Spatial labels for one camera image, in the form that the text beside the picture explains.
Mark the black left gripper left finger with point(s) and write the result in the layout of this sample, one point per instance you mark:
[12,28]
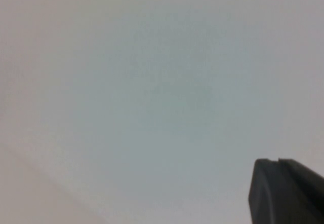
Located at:
[268,203]

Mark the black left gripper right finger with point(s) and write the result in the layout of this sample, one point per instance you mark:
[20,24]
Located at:
[306,181]

